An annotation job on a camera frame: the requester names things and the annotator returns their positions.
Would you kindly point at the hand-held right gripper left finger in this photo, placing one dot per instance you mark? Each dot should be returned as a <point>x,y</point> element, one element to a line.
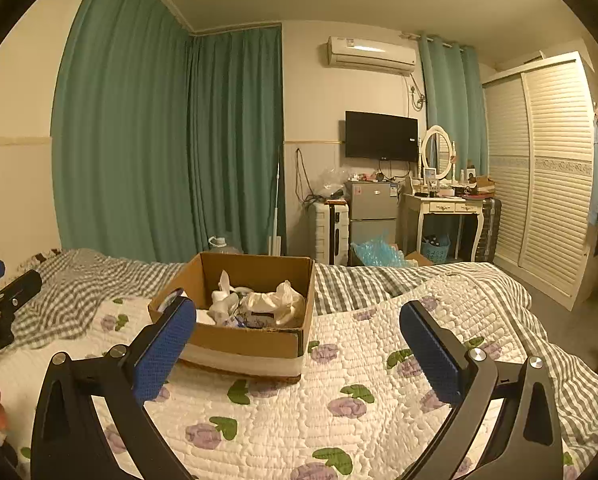
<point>164,355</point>

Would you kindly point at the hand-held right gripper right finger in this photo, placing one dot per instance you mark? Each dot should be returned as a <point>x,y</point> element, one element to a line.
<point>429,355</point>

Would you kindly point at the brown cardboard box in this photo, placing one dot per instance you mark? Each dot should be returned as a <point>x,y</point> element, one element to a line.
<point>249,345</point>

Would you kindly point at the cream cloth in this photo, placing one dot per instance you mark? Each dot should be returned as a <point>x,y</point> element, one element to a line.
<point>279,302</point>

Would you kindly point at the brown patterned pillow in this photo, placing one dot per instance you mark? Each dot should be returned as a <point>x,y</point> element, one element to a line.
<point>39,259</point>

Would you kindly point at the small floor cardboard box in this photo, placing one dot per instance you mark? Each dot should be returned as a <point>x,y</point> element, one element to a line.
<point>419,259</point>

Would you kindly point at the blue plastic basket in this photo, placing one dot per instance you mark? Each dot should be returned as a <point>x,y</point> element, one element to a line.
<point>435,251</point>

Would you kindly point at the floral quilted blanket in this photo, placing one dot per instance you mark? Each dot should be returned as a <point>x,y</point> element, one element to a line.
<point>329,410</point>

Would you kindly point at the blue plastic bags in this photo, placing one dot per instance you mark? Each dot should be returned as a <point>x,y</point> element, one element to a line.
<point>376,252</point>

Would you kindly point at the clear water jug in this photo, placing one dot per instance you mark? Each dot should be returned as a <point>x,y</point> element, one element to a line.
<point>225,246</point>

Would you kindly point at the dark suitcase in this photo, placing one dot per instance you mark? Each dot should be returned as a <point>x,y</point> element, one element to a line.
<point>490,227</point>

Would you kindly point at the white dressing table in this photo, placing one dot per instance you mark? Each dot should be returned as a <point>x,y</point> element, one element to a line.
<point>441,206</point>

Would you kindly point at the white mop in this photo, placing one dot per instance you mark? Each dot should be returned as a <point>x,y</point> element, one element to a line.
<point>275,245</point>

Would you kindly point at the grey small fridge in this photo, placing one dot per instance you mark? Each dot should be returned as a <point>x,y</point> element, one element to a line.
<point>371,205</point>

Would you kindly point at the white suitcase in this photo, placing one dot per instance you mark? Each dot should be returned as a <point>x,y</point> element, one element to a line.
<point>325,232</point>

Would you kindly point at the wide teal curtain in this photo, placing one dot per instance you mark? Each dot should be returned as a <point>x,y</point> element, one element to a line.
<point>124,125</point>

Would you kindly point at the clear plastic bag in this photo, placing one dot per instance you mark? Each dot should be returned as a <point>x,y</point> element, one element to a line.
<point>331,182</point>

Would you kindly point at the white oval vanity mirror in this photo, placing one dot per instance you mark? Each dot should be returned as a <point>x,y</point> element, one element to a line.
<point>438,152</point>

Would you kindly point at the white slatted wardrobe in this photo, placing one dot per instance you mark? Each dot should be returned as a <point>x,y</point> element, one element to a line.
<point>544,175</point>

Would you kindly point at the narrow teal curtain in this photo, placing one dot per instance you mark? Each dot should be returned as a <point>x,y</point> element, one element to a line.
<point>239,145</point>

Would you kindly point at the light teal curtain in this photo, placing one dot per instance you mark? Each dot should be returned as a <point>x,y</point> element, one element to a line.
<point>454,100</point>

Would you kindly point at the white air conditioner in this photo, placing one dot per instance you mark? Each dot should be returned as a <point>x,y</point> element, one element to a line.
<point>369,56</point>

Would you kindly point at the small photo frame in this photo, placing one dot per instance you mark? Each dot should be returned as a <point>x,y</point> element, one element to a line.
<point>430,174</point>

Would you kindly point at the black wall television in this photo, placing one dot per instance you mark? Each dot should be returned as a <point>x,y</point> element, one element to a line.
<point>381,136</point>

